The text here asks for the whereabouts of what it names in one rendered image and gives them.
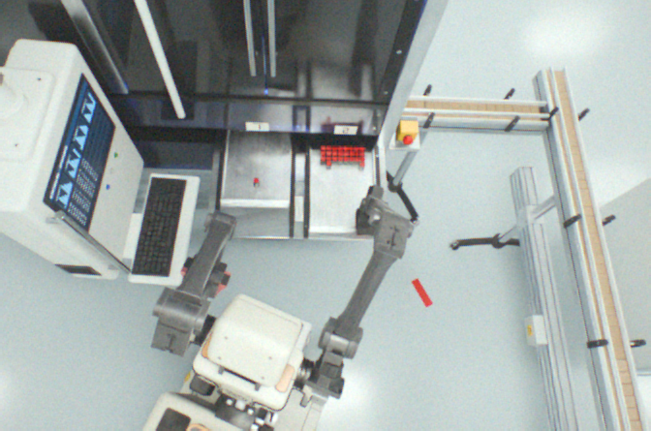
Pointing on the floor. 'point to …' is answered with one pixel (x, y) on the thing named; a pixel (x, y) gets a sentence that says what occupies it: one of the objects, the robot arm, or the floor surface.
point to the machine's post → (422, 36)
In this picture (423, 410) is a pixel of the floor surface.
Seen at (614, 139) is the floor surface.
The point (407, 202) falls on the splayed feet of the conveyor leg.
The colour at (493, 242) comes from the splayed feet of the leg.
